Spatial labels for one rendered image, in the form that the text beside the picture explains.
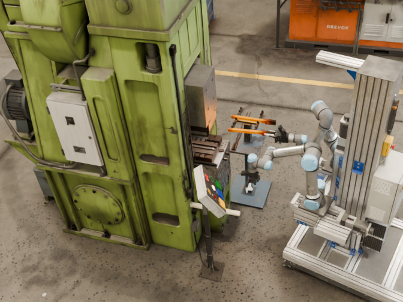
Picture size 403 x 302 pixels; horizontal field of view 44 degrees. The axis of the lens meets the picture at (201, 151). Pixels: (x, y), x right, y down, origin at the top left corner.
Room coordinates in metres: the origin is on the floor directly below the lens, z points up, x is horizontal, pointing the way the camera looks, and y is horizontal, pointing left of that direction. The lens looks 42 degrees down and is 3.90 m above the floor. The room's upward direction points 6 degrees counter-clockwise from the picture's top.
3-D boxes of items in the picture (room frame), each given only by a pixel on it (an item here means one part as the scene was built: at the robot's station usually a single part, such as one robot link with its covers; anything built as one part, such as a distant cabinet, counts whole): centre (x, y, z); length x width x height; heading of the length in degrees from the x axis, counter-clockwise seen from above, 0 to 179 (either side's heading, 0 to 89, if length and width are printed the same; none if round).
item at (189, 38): (3.43, 0.20, 2.06); 0.44 x 0.41 x 0.47; 68
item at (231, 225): (3.23, -0.16, 0.01); 0.58 x 0.39 x 0.01; 158
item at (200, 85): (3.37, 0.06, 1.56); 0.42 x 0.39 x 0.40; 68
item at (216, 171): (3.38, 0.07, 0.69); 0.56 x 0.38 x 0.45; 68
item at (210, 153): (3.33, 0.08, 0.96); 0.42 x 0.20 x 0.09; 68
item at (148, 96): (3.12, 0.33, 1.15); 0.44 x 0.26 x 2.30; 68
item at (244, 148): (3.64, -0.46, 0.73); 0.40 x 0.30 x 0.02; 156
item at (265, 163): (2.77, -0.48, 1.23); 0.11 x 0.11 x 0.08; 61
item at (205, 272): (2.70, 0.02, 0.05); 0.22 x 0.22 x 0.09; 68
